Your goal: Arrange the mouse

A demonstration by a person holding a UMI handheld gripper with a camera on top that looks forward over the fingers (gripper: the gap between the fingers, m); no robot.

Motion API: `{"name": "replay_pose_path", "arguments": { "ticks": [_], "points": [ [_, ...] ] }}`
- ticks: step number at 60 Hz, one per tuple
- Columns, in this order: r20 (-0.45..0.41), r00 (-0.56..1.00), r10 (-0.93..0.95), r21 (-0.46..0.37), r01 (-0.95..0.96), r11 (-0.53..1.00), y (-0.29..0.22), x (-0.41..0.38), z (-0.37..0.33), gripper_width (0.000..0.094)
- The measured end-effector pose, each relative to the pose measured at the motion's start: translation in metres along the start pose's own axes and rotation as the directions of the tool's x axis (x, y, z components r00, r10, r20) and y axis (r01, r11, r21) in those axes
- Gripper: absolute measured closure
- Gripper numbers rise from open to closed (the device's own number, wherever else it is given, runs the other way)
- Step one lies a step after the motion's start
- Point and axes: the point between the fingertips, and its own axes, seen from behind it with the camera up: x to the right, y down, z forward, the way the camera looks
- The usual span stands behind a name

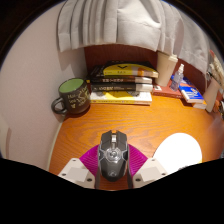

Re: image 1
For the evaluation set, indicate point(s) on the grey black computer mouse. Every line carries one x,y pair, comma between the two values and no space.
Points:
112,156

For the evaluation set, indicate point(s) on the white pitcher vase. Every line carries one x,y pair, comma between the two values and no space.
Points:
211,95

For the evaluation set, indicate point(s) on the clear spray bottle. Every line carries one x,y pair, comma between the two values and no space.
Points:
176,80

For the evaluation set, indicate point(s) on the white yellow black mouse pad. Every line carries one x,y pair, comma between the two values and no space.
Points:
178,151

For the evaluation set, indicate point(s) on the blue book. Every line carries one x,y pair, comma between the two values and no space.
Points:
190,92

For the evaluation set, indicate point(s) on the dark mug with green inside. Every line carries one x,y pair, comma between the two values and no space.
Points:
75,98

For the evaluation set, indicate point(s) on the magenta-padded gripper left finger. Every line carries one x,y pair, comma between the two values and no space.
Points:
75,171

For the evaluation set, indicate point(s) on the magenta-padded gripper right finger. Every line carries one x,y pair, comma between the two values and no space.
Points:
150,170

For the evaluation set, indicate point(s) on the red book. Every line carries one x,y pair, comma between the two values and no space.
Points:
165,91

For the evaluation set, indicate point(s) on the white curtain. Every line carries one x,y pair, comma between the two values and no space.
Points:
133,20

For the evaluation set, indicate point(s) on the orange white book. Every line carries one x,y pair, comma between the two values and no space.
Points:
200,106

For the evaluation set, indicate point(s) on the yellow white book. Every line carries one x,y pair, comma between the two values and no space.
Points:
116,97

